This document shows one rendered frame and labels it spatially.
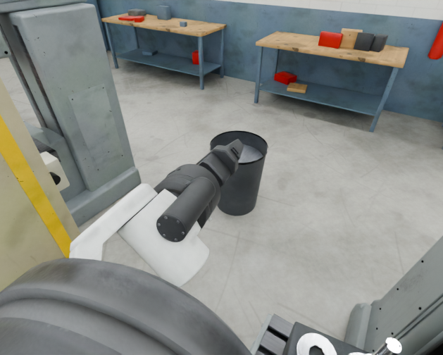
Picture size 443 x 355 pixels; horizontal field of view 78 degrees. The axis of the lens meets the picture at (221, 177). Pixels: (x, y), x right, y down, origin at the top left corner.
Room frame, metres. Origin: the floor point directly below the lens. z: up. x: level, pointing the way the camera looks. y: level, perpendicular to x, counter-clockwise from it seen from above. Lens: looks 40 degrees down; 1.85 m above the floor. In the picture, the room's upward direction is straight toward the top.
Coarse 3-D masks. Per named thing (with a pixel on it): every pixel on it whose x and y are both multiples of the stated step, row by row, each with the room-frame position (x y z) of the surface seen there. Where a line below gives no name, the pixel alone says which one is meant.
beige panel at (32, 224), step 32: (0, 96) 0.90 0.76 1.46; (0, 128) 0.86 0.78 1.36; (0, 160) 0.82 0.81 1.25; (32, 160) 0.90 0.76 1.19; (0, 192) 0.77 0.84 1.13; (32, 192) 0.85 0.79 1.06; (0, 224) 0.72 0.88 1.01; (32, 224) 0.80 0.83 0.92; (64, 224) 0.89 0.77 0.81; (0, 256) 0.66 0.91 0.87; (32, 256) 0.73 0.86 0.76; (64, 256) 0.83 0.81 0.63; (0, 288) 0.60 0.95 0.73
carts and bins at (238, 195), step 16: (224, 144) 2.06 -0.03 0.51; (256, 144) 2.01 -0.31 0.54; (240, 160) 1.84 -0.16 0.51; (256, 160) 1.67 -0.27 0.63; (240, 176) 1.65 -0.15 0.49; (256, 176) 1.71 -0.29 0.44; (224, 192) 1.70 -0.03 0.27; (240, 192) 1.66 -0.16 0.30; (256, 192) 1.75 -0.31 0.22; (224, 208) 1.71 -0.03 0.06; (240, 208) 1.67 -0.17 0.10
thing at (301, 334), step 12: (300, 324) 0.29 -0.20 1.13; (300, 336) 0.26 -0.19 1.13; (312, 336) 0.26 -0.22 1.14; (324, 336) 0.26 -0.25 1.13; (288, 348) 0.24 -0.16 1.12; (300, 348) 0.23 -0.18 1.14; (312, 348) 0.24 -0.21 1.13; (324, 348) 0.23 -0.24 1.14; (336, 348) 0.24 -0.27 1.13; (348, 348) 0.24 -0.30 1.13
